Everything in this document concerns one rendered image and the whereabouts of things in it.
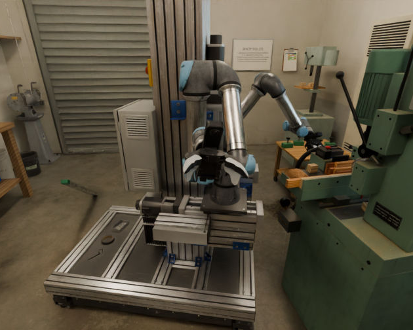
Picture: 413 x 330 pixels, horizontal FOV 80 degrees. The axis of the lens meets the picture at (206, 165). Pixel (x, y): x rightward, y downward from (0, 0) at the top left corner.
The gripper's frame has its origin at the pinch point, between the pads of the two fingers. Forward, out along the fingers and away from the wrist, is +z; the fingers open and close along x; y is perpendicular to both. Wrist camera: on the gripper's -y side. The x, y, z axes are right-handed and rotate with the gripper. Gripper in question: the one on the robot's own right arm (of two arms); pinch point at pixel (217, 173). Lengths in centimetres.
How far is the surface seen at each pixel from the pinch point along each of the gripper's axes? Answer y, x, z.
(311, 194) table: 29, -57, -46
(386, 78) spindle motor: -26, -73, -46
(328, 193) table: 28, -66, -46
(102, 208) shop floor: 135, 77, -178
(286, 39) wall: -67, -150, -354
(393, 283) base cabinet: 47, -80, -11
